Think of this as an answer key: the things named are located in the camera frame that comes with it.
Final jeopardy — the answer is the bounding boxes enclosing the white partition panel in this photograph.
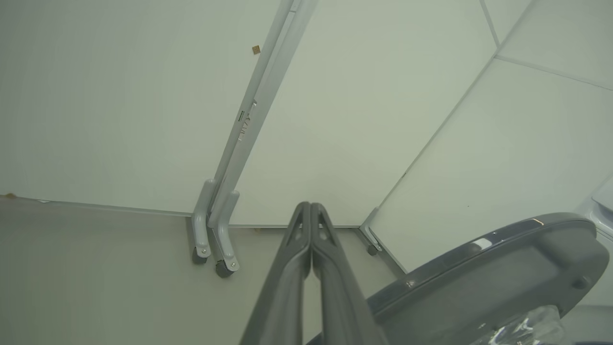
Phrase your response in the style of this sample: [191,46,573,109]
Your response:
[366,0,613,275]
[230,0,499,228]
[0,0,293,216]

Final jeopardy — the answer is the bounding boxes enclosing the grey washing machine door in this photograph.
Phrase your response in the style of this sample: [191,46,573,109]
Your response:
[306,213,610,345]

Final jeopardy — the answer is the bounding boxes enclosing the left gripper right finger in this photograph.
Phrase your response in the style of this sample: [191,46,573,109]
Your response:
[310,202,389,345]

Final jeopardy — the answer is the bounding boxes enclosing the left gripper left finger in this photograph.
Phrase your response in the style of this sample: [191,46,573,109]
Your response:
[239,201,313,345]

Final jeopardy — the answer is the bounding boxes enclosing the grey caster foot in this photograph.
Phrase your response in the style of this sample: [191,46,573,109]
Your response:
[207,190,241,278]
[359,207,384,256]
[192,179,217,265]

